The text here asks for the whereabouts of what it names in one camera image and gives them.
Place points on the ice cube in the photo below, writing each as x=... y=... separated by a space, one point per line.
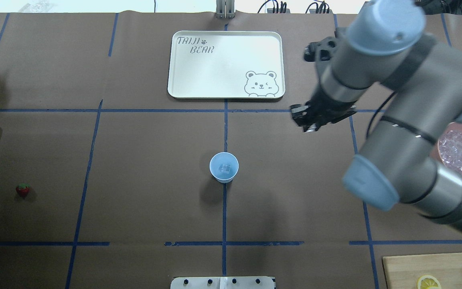
x=225 y=169

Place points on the lemon slices stack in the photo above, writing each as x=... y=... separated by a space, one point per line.
x=428 y=282

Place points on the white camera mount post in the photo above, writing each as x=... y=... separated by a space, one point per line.
x=223 y=282

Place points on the white bear serving tray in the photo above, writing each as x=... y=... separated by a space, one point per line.
x=226 y=65

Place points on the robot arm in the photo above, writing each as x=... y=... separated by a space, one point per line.
x=387 y=44

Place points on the wooden cutting board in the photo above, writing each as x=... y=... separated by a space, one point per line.
x=402 y=272

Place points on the light blue plastic cup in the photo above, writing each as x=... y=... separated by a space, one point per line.
x=217 y=160

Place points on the red strawberry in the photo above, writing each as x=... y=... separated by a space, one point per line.
x=22 y=189

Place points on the aluminium frame post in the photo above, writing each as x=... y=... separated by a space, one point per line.
x=225 y=9

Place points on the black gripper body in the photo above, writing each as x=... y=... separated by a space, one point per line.
x=329 y=109

